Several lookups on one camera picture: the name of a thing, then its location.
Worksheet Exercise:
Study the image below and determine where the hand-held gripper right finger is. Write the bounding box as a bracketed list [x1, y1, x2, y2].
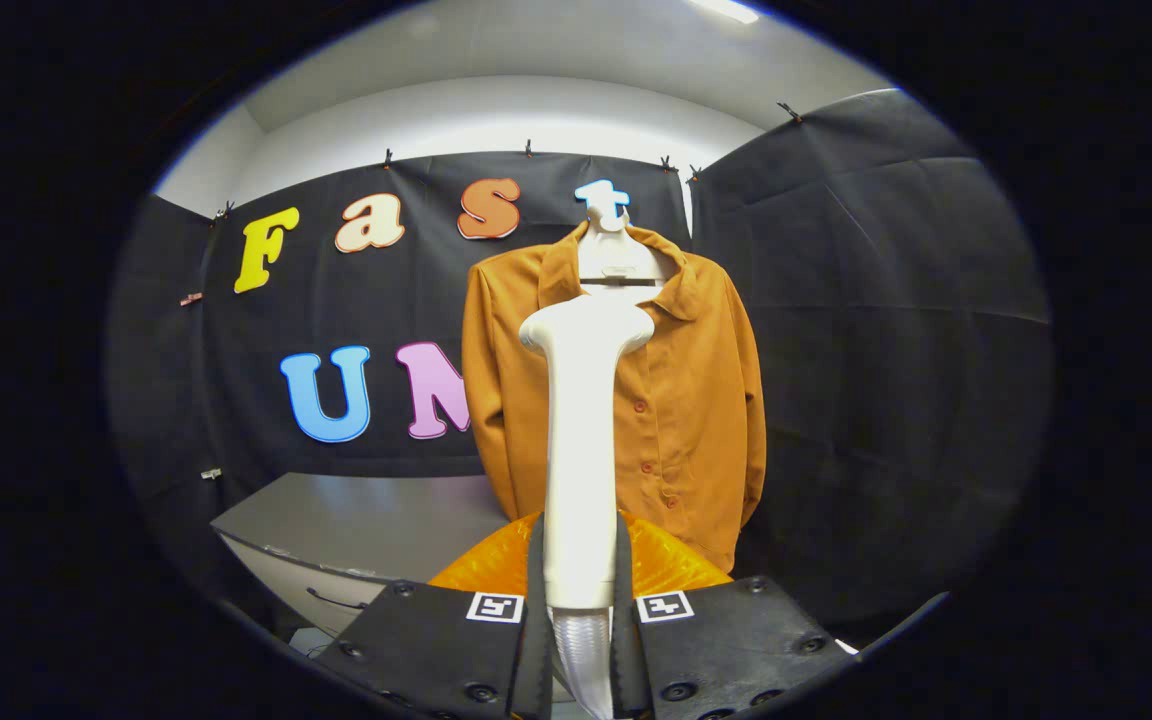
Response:
[611, 510, 852, 720]

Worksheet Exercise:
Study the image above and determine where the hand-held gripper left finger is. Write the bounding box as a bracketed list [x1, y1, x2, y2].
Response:
[314, 512, 554, 720]

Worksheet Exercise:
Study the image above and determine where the ribbed white steamer hose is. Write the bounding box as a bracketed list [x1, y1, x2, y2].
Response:
[551, 608, 614, 719]

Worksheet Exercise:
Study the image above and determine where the white garment steamer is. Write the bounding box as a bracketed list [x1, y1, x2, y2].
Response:
[519, 292, 657, 611]

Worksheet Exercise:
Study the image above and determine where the orange button shirt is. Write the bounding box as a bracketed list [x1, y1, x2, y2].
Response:
[462, 222, 767, 573]

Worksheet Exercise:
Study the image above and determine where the grey cabinet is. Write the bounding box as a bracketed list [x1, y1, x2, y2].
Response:
[211, 472, 512, 641]

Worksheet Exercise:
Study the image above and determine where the white mannequin torso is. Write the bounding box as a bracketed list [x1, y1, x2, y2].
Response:
[576, 205, 682, 301]

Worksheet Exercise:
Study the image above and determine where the row of black clips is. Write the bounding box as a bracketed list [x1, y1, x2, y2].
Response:
[213, 101, 805, 223]

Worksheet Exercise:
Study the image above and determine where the long ceiling light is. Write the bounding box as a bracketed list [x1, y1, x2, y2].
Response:
[686, 0, 760, 25]

